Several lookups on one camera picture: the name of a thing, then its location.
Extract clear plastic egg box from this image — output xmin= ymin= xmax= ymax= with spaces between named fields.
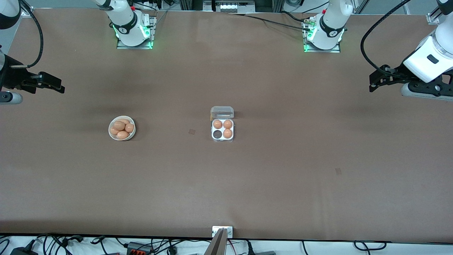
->
xmin=210 ymin=106 xmax=235 ymax=143

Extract white round bowl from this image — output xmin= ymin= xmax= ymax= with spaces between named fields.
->
xmin=108 ymin=115 xmax=136 ymax=141

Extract black power adapter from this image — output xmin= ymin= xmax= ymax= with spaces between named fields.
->
xmin=10 ymin=246 xmax=39 ymax=255

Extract grey power strip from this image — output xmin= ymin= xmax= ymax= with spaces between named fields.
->
xmin=203 ymin=0 xmax=256 ymax=14

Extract black device orange clips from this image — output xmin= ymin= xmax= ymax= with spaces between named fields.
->
xmin=126 ymin=242 xmax=155 ymax=255

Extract black plug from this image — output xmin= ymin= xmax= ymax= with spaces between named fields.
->
xmin=247 ymin=241 xmax=276 ymax=255

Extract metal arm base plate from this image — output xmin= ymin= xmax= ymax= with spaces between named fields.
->
xmin=116 ymin=15 xmax=156 ymax=50
xmin=303 ymin=16 xmax=341 ymax=53

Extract short black table cable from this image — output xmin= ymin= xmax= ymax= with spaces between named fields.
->
xmin=281 ymin=11 xmax=314 ymax=24

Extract long black table cable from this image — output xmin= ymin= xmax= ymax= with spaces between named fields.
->
xmin=226 ymin=13 xmax=312 ymax=31

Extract thin grey cable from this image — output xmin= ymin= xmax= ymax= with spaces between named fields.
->
xmin=155 ymin=10 xmax=169 ymax=28

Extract dark aluminium frame post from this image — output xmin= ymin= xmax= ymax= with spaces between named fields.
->
xmin=256 ymin=0 xmax=283 ymax=13
xmin=179 ymin=0 xmax=204 ymax=11

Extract black cable bundle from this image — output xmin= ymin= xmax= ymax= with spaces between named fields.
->
xmin=35 ymin=233 xmax=85 ymax=248

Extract small metal table bracket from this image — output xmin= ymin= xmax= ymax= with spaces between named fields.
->
xmin=212 ymin=226 xmax=234 ymax=238

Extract grey camera stand pole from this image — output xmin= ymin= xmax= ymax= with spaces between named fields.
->
xmin=204 ymin=228 xmax=227 ymax=255

